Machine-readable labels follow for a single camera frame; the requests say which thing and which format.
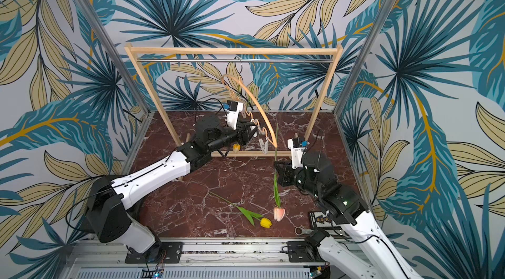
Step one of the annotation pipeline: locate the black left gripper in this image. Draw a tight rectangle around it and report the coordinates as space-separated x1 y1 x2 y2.
208 118 261 152

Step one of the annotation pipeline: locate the tan wavy clothes hanger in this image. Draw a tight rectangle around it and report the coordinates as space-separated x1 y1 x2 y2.
220 57 278 149

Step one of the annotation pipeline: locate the yellow orange tulip flower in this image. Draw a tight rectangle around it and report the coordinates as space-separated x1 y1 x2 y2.
233 144 241 153

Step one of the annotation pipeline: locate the pink tulip flower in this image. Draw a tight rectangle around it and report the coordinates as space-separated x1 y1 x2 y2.
271 123 285 222

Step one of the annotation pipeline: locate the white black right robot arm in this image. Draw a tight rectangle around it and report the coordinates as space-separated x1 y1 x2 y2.
274 149 420 278

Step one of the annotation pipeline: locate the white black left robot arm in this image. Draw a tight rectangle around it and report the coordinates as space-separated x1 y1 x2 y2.
85 115 258 263

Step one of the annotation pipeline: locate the black electronics board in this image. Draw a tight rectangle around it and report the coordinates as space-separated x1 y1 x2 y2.
309 211 341 230

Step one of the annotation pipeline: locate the silver wrench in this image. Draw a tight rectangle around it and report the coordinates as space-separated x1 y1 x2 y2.
295 226 314 236

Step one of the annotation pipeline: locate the metal rack hanging rod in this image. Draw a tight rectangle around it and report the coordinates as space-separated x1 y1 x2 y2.
138 58 333 63

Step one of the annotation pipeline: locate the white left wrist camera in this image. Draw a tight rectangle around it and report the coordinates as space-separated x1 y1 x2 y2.
224 100 244 130

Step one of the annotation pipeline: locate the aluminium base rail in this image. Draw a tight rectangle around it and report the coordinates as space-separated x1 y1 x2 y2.
59 238 367 278

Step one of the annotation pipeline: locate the wooden clothes rack frame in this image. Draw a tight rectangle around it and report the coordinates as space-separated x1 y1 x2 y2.
124 44 343 148

